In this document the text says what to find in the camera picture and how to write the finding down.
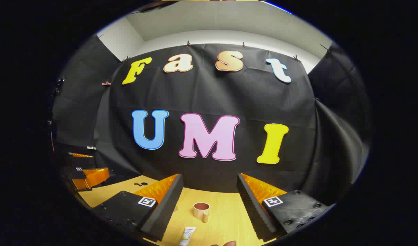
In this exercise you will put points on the beige cup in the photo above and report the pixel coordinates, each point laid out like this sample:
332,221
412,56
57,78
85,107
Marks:
198,214

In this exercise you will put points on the white toothpaste tube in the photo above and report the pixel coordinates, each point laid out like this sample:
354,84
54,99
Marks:
187,235

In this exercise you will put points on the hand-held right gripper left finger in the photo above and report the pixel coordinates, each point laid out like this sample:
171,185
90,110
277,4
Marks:
164,212

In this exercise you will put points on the black backdrop cloth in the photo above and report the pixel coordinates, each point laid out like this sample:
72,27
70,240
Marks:
209,95

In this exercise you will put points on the wooden desktop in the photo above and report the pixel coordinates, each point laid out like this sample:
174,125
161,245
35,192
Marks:
226,212

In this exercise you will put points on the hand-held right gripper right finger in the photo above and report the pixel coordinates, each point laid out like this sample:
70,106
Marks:
253,212

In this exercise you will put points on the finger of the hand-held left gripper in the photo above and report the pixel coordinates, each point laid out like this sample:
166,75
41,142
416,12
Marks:
79,155
92,176

